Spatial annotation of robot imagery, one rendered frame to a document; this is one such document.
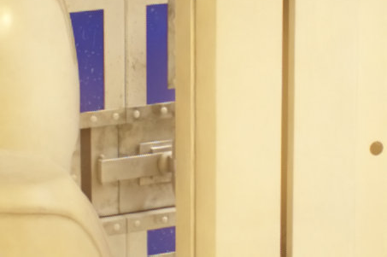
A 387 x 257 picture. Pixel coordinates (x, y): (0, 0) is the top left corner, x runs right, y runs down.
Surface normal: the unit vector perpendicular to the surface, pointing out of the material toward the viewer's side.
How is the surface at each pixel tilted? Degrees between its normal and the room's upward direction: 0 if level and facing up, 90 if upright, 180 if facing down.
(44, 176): 2
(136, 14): 90
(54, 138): 95
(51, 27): 79
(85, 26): 90
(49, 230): 62
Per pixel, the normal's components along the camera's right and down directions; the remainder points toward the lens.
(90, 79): 0.47, 0.20
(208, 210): -0.93, 0.08
